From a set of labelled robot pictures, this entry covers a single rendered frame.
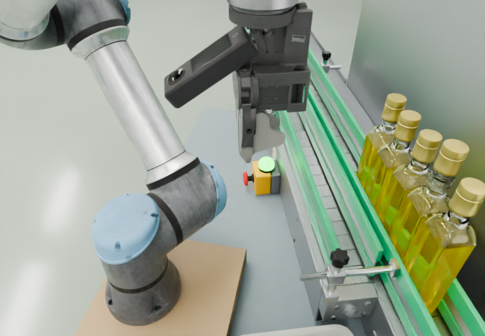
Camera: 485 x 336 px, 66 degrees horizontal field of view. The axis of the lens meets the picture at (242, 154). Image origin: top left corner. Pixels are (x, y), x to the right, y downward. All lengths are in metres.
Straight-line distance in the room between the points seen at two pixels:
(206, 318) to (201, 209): 0.22
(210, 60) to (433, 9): 0.62
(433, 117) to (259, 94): 0.50
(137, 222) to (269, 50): 0.37
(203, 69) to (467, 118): 0.52
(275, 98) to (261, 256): 0.55
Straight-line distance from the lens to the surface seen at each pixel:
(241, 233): 0.97
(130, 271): 0.69
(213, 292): 0.83
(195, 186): 0.71
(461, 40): 0.80
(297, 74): 0.42
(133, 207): 0.68
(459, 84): 0.80
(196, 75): 0.41
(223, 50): 0.41
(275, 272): 0.90
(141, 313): 0.78
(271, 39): 0.42
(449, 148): 0.59
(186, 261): 0.87
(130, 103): 0.71
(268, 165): 1.01
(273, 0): 0.38
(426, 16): 0.96
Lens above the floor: 1.50
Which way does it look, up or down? 39 degrees down
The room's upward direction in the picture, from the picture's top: straight up
